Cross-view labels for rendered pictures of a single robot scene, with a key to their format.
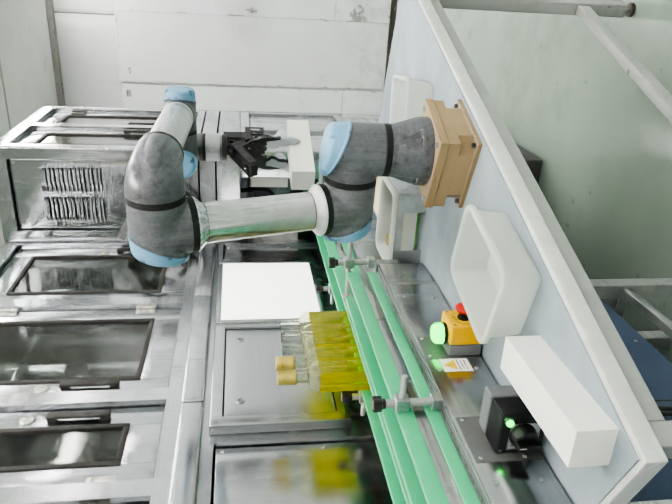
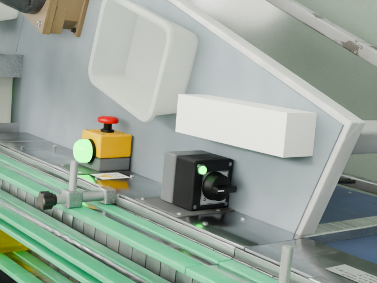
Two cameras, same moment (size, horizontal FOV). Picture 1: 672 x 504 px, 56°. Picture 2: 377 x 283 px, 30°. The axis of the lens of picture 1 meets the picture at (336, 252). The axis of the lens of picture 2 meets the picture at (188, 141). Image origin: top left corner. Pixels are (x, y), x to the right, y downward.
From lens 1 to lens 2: 51 cm
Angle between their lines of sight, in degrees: 32
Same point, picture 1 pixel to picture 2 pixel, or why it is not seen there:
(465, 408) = (140, 194)
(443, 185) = (61, 7)
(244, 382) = not seen: outside the picture
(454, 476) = (159, 233)
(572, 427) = (281, 113)
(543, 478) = (244, 217)
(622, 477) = (329, 155)
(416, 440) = (104, 219)
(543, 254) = (197, 16)
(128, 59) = not seen: outside the picture
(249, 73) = not seen: outside the picture
